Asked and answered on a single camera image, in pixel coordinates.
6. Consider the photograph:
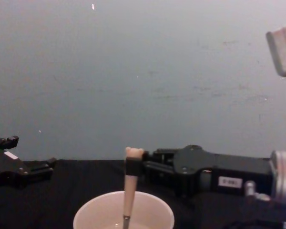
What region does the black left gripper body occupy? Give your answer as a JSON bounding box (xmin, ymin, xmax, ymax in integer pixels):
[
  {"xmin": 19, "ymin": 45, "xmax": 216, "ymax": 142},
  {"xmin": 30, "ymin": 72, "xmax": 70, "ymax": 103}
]
[{"xmin": 0, "ymin": 142, "xmax": 30, "ymax": 189}]

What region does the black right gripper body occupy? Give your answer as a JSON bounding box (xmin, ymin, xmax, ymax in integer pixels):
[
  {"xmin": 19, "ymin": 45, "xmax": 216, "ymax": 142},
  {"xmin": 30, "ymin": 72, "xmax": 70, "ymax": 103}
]
[{"xmin": 173, "ymin": 145, "xmax": 274, "ymax": 199}]

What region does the cream-handled stirring tool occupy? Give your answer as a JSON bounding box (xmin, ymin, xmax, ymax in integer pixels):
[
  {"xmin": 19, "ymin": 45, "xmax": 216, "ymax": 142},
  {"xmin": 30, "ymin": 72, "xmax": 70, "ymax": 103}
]
[{"xmin": 122, "ymin": 146, "xmax": 145, "ymax": 229}]

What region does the black table cloth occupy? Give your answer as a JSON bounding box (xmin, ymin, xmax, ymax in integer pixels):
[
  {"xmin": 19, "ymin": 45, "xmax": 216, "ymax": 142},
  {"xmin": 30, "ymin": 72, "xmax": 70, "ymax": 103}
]
[{"xmin": 0, "ymin": 158, "xmax": 286, "ymax": 229}]

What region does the white round cup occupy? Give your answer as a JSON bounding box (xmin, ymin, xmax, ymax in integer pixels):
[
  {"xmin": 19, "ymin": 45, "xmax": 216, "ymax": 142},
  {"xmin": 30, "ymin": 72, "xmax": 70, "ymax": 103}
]
[{"xmin": 72, "ymin": 190, "xmax": 175, "ymax": 229}]

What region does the thin cable with silver plug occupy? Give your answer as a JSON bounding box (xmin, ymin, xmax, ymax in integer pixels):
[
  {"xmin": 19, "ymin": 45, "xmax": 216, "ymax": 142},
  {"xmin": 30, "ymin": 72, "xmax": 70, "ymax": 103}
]
[{"xmin": 244, "ymin": 180, "xmax": 271, "ymax": 201}]

